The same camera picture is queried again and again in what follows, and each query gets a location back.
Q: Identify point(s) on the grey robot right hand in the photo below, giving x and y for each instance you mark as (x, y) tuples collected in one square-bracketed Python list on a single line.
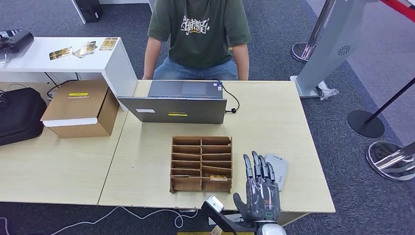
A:
[(262, 201)]

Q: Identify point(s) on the white card reader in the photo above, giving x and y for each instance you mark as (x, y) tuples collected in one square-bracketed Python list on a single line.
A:
[(281, 168)]

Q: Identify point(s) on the person's right forearm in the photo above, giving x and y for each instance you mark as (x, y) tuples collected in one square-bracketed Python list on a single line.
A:
[(150, 60)]

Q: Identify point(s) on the person's left forearm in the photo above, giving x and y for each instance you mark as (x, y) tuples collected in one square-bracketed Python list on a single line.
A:
[(241, 63)]

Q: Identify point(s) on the brown cardboard card organizer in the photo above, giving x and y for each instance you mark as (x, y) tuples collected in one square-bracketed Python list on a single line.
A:
[(194, 187)]

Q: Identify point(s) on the person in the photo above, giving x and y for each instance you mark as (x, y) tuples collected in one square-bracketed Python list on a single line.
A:
[(199, 42)]

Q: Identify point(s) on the wooden desk leg panel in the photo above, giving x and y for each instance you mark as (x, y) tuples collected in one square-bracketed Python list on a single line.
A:
[(291, 219)]

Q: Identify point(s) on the grey laptop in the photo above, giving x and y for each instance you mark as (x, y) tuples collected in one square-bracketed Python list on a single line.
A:
[(181, 111)]

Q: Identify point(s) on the clear plastic wrap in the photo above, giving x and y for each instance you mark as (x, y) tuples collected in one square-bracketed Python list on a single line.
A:
[(327, 93)]

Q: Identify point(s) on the black stanchion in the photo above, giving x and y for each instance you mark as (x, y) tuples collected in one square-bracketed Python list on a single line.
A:
[(364, 125)]

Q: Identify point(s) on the chrome stanchion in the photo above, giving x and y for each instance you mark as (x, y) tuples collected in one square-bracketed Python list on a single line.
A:
[(389, 162), (319, 19)]

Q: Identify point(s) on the grey kiosk stand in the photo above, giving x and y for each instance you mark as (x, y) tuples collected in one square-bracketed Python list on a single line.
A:
[(330, 48)]

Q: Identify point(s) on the brown cardboard box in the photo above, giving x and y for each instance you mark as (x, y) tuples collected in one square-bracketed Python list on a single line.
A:
[(80, 108)]

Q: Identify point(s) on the white side table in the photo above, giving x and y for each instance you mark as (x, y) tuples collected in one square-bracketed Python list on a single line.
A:
[(108, 64)]

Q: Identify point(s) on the red barrier belt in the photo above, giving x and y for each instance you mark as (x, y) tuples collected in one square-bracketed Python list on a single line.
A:
[(400, 11)]

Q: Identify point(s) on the black bag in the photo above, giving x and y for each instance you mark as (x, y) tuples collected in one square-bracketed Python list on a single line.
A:
[(19, 116)]

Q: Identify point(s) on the black computer tower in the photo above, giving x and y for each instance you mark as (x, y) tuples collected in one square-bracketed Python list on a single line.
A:
[(89, 10)]

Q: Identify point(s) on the white desk panel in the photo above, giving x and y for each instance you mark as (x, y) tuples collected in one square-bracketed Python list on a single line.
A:
[(78, 12)]

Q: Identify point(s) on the black device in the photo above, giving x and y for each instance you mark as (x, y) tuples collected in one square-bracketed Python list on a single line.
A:
[(18, 41)]

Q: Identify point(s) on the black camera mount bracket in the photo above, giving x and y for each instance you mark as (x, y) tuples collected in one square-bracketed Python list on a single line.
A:
[(227, 225)]

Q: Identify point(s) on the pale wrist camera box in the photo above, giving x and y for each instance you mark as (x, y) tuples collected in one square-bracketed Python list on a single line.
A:
[(215, 203)]

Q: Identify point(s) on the white metal bracket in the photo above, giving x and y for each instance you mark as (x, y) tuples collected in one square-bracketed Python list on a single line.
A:
[(210, 222)]

